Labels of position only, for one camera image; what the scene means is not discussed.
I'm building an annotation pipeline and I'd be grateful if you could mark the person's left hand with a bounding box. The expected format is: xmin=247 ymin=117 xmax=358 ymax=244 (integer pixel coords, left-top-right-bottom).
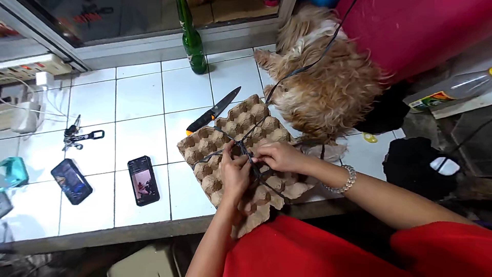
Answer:
xmin=221 ymin=140 xmax=253 ymax=205

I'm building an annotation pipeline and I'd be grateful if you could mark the person's right hand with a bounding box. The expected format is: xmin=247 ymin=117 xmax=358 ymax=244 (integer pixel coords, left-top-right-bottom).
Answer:
xmin=252 ymin=141 xmax=311 ymax=173

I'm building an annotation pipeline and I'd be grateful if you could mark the black plastic string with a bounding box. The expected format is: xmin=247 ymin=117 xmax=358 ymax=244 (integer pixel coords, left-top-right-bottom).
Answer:
xmin=192 ymin=0 xmax=358 ymax=204

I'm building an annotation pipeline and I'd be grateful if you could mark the person's right forearm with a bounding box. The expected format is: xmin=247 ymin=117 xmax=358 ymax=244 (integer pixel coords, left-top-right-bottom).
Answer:
xmin=303 ymin=155 xmax=476 ymax=231

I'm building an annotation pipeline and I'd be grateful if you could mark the person's left forearm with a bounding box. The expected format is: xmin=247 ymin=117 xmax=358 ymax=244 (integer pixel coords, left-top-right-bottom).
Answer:
xmin=186 ymin=198 xmax=240 ymax=277

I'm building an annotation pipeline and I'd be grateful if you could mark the brown cardboard egg tray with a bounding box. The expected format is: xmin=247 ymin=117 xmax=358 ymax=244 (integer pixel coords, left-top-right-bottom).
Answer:
xmin=177 ymin=95 xmax=315 ymax=239

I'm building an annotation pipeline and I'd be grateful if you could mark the black phone with light screen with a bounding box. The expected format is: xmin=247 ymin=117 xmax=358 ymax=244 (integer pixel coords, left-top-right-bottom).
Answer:
xmin=127 ymin=155 xmax=160 ymax=207

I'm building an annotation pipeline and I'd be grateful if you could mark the tan shaggy dog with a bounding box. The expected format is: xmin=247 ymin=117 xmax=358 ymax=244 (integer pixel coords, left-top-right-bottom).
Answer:
xmin=254 ymin=5 xmax=392 ymax=146

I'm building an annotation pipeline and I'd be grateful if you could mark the person's body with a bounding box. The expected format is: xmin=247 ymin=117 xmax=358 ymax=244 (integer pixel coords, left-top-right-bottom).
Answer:
xmin=223 ymin=214 xmax=492 ymax=277

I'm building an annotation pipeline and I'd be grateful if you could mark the green glass bottle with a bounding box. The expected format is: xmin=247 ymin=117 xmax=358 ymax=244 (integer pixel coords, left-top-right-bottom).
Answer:
xmin=176 ymin=0 xmax=208 ymax=75

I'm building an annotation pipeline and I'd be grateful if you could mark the black cloth bundle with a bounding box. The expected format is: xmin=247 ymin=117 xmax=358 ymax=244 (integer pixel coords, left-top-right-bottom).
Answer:
xmin=354 ymin=80 xmax=411 ymax=135

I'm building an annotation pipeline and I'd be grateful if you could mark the bunch of keys with carabiner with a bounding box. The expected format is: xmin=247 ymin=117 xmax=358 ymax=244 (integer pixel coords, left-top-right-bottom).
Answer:
xmin=63 ymin=115 xmax=105 ymax=151

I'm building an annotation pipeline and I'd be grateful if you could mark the black cloth with white patch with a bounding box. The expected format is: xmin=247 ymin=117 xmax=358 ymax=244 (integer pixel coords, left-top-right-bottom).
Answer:
xmin=382 ymin=137 xmax=460 ymax=202

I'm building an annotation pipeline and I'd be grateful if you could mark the metal-framed glass door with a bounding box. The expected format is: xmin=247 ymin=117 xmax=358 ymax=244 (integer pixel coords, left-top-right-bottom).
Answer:
xmin=0 ymin=0 xmax=297 ymax=73

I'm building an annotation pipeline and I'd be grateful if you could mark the dark phone with blue screen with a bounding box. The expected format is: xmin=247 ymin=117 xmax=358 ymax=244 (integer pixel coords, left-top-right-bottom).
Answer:
xmin=51 ymin=158 xmax=93 ymax=205

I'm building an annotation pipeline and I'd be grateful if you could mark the large pink container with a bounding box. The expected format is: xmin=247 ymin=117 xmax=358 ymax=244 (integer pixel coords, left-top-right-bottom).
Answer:
xmin=335 ymin=0 xmax=492 ymax=84

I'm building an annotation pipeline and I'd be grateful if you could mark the small white plug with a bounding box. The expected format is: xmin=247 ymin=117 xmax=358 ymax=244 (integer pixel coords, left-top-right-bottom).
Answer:
xmin=36 ymin=72 xmax=55 ymax=91

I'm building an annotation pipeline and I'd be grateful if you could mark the white power strip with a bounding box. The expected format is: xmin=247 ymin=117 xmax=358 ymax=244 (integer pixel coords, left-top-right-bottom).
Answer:
xmin=0 ymin=53 xmax=73 ymax=85

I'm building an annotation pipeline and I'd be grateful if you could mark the clear plastic bottle, yellow cap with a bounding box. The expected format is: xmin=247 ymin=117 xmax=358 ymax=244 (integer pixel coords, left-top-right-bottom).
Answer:
xmin=404 ymin=68 xmax=492 ymax=112

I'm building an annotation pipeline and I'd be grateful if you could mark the large white charger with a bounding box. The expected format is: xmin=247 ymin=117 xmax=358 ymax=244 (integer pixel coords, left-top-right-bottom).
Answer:
xmin=11 ymin=101 xmax=41 ymax=134

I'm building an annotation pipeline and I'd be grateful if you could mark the teal translucent container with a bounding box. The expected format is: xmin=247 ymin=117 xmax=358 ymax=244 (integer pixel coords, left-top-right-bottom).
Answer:
xmin=0 ymin=156 xmax=29 ymax=189

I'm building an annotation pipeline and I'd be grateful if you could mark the black-handled knife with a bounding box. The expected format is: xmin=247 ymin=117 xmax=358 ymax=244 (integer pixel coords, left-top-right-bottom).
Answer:
xmin=186 ymin=86 xmax=242 ymax=136

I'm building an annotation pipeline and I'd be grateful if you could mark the white charging cable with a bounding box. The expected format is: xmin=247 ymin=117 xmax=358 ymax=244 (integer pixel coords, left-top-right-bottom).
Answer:
xmin=0 ymin=76 xmax=78 ymax=123

